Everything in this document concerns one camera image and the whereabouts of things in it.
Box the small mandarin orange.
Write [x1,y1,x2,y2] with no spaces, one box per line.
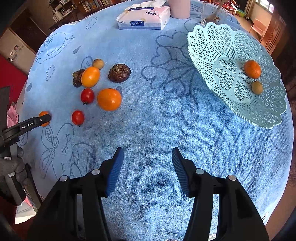
[39,111,51,127]
[244,60,261,79]

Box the red cherry tomato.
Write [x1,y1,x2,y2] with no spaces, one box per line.
[80,88,94,104]
[71,110,85,126]

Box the oval orange citrus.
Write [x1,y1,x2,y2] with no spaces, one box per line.
[81,66,100,88]

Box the large orange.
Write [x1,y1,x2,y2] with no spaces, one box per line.
[97,88,122,111]

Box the tan longan fruit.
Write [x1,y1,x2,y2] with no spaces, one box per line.
[92,59,104,70]

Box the dark brown water chestnut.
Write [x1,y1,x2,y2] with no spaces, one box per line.
[108,64,131,83]

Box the yellowish brown longan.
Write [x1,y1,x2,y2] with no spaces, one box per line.
[251,80,263,95]

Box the grey gloved left hand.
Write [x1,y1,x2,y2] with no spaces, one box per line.
[0,146,31,207]

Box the pink cloth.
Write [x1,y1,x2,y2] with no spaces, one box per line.
[7,105,19,128]

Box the light blue printed towel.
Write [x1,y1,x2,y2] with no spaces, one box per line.
[20,1,293,240]

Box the wooden bookshelf with books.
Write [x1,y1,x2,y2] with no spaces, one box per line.
[48,0,123,22]

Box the teal lattice fruit basket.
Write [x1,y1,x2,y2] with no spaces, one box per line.
[188,23,287,129]

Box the tissue pack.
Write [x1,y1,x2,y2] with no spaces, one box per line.
[116,1,171,30]

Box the small pink child chair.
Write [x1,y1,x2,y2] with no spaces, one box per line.
[249,19,267,38]

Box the pink thermos cup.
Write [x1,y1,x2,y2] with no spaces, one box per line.
[168,0,191,19]

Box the metal spoon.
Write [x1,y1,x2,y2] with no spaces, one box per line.
[205,0,226,22]

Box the clear glass cup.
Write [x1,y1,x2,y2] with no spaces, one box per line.
[201,1,229,26]

